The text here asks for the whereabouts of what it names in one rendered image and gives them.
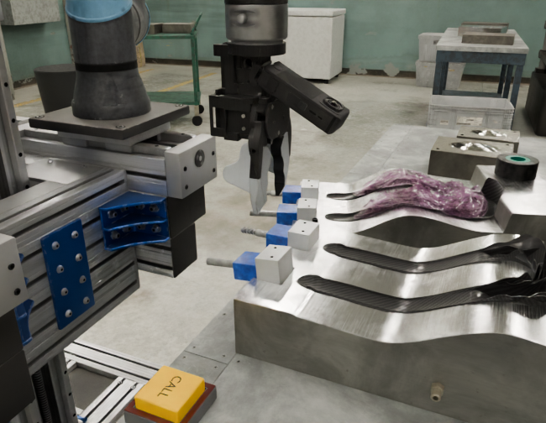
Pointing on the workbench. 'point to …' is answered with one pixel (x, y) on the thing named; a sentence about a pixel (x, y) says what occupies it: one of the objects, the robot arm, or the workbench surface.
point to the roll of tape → (517, 167)
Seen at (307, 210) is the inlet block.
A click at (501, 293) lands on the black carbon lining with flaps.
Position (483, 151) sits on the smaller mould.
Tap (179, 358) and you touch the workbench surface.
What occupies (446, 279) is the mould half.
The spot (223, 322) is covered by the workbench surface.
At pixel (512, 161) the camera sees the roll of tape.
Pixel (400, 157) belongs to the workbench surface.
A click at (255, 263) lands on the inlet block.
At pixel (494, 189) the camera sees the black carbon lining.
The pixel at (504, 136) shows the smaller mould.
